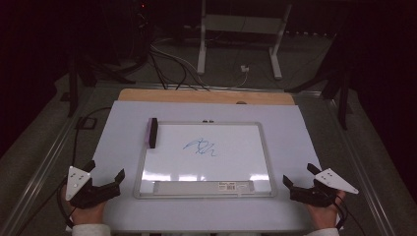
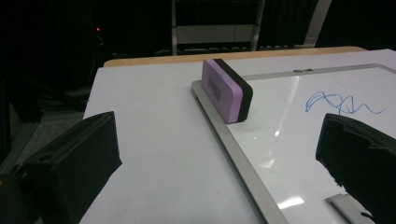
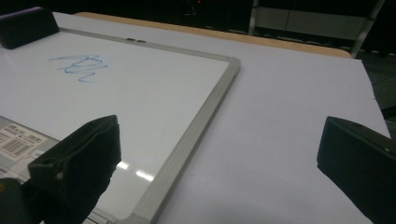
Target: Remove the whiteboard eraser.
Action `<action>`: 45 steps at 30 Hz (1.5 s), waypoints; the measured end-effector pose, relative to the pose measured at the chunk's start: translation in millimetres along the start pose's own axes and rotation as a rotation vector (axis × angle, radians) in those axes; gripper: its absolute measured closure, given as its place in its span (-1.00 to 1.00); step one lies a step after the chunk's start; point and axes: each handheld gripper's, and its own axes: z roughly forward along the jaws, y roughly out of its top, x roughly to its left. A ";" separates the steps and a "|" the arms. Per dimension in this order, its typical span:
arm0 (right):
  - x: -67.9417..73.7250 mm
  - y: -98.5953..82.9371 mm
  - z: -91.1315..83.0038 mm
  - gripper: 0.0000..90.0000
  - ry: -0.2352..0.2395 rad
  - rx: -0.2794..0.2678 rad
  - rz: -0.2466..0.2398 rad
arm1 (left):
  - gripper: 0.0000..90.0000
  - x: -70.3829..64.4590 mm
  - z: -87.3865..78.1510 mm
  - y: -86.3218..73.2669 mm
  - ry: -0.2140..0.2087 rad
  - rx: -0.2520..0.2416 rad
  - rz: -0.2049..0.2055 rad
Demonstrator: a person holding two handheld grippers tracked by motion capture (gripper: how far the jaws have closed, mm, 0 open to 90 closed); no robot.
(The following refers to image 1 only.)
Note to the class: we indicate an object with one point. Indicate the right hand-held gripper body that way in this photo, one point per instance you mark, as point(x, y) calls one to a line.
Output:
point(308, 195)

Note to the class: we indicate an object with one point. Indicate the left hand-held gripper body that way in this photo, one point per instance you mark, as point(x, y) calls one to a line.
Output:
point(98, 193)

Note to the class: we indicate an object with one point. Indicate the purple and black eraser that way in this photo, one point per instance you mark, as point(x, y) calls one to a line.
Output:
point(152, 132)

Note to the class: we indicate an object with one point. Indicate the person's left hand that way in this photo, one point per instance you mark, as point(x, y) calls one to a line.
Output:
point(87, 214)

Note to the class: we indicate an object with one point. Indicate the person's right hand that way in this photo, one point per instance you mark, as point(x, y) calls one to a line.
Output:
point(326, 218)

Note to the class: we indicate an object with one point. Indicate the black square floor plate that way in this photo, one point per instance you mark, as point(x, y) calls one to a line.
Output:
point(87, 123)

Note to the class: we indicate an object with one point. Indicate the silver-framed whiteboard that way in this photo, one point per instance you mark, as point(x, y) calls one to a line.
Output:
point(229, 164)

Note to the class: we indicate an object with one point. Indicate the black tripod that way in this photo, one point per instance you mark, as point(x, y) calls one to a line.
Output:
point(72, 85)
point(342, 98)

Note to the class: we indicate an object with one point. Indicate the dark equipment rack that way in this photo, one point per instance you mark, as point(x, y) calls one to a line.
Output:
point(142, 29)

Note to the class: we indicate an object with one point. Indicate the white metal stand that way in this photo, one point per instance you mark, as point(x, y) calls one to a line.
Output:
point(201, 49)

